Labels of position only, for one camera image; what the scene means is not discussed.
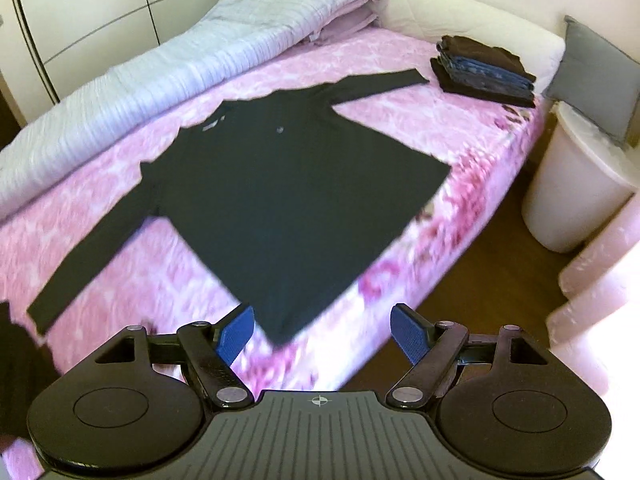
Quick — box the lilac folded blanket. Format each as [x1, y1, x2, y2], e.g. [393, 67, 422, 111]
[305, 0, 390, 43]

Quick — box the white laundry bin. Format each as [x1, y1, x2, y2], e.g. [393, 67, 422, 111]
[521, 102, 640, 253]

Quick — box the dark cloth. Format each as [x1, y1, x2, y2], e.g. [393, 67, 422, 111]
[0, 302, 58, 436]

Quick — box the black long-sleeve shirt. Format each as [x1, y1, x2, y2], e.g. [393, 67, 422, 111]
[26, 67, 452, 347]

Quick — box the stack of folded clothes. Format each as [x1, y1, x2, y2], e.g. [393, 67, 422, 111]
[430, 35, 538, 108]

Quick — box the pink floral bed sheet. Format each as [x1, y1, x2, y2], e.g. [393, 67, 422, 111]
[0, 27, 546, 480]

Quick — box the white padded headboard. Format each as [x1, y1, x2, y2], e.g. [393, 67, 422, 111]
[380, 0, 566, 78]

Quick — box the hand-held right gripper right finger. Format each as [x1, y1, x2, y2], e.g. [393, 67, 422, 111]
[386, 303, 548, 408]

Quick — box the cream wardrobe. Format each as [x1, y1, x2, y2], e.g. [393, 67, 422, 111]
[0, 0, 241, 131]

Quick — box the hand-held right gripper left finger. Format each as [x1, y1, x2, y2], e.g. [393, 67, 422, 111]
[95, 304, 257, 408]

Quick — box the grey pillow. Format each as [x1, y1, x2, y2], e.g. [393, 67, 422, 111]
[542, 15, 640, 148]

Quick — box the white ribbed quilt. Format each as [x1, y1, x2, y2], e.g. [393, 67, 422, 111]
[0, 0, 388, 221]

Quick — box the pink curtain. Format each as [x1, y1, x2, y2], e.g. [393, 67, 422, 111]
[545, 200, 640, 391]

